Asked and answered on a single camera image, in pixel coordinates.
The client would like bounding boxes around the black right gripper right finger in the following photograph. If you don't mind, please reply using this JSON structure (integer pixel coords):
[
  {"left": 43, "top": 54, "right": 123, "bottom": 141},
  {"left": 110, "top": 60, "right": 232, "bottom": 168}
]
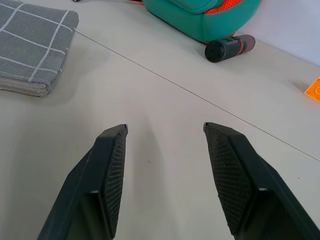
[{"left": 203, "top": 121, "right": 320, "bottom": 240}]

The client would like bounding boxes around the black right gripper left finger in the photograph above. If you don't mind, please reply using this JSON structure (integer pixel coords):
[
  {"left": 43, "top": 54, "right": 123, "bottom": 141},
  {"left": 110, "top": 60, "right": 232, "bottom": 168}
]
[{"left": 36, "top": 123, "right": 129, "bottom": 240}]

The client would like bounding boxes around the orange plastic block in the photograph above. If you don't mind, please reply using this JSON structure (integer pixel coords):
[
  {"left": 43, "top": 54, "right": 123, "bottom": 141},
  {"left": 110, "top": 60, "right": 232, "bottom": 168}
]
[{"left": 303, "top": 77, "right": 320, "bottom": 104}]

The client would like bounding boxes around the black and red cylindrical tool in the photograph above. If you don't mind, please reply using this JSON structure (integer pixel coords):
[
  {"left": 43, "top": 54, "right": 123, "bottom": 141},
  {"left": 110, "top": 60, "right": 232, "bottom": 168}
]
[{"left": 204, "top": 34, "right": 257, "bottom": 63}]

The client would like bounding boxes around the folded grey checked cloth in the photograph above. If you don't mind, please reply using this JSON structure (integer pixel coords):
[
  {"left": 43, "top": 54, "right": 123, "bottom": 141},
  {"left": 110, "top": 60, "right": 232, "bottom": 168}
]
[{"left": 0, "top": 0, "right": 80, "bottom": 98}]

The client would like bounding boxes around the teal and orange backpack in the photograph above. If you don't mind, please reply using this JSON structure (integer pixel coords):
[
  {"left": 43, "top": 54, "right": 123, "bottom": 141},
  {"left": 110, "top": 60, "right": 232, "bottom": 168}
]
[{"left": 142, "top": 0, "right": 263, "bottom": 44}]

